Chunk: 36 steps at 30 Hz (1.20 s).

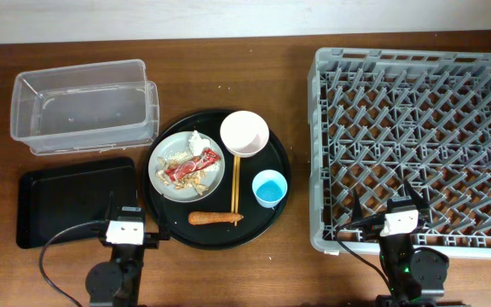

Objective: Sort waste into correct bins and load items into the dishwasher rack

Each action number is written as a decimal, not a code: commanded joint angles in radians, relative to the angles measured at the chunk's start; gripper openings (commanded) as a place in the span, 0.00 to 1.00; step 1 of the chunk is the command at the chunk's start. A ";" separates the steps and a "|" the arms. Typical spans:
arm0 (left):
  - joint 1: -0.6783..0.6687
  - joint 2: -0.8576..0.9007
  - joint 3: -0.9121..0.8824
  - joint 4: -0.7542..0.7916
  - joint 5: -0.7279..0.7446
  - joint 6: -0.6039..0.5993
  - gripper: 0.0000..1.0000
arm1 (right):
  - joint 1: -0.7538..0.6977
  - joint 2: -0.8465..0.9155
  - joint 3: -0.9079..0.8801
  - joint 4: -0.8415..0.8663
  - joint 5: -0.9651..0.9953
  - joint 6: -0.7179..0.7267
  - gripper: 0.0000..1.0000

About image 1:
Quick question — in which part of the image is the grey plate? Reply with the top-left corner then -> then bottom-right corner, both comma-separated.
147,131 -> 225,203

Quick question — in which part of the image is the round black serving tray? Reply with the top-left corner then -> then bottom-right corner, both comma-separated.
142,109 -> 292,250

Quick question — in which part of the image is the wooden chopstick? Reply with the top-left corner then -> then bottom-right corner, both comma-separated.
230,156 -> 238,213
233,156 -> 240,214

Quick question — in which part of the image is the pile of white rice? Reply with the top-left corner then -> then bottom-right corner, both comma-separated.
162,151 -> 222,172

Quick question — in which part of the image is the white tissue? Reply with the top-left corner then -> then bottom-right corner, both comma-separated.
188,130 -> 211,156

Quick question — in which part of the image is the grey dishwasher rack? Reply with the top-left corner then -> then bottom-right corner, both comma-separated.
308,48 -> 491,259

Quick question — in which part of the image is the black rectangular tray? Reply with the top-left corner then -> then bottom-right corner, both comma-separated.
16,157 -> 137,249

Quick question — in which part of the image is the blue cup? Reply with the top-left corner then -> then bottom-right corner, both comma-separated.
251,170 -> 288,208

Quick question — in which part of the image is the orange carrot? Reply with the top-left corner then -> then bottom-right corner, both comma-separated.
188,211 -> 244,225

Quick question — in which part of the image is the pink bowl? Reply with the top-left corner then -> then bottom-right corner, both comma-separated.
220,111 -> 270,158

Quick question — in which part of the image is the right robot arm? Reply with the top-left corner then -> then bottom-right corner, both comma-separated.
350,181 -> 449,306

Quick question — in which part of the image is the pile of peanut shells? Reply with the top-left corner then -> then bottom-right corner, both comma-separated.
155,157 -> 209,196

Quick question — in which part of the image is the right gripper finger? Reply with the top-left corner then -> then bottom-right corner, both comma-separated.
403,180 -> 430,211
351,188 -> 363,223

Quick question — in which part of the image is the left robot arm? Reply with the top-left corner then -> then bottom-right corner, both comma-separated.
85,193 -> 170,307

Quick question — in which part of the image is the red snack wrapper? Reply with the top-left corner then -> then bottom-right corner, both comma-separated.
165,148 -> 221,182

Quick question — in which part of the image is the clear plastic waste bin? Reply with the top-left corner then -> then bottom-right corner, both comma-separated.
10,59 -> 160,156

